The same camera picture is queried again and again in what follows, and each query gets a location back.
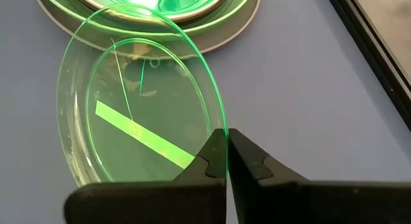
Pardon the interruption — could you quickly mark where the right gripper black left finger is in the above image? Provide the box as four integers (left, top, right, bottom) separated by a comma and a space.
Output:
63, 128, 228, 224

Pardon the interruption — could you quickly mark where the grey plastic plate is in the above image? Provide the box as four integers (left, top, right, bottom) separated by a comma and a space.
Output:
33, 0, 263, 60

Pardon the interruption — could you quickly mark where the black table edge frame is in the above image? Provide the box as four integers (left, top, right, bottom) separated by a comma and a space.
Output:
325, 0, 411, 132

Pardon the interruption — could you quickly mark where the opaque green plastic plate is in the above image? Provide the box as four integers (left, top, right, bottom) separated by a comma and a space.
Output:
40, 0, 254, 38

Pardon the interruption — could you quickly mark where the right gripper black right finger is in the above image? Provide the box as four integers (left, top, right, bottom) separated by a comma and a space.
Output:
227, 128, 411, 224

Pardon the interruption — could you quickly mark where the cracked clear green plastic plate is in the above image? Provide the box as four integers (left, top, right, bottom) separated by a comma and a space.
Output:
56, 3, 229, 188

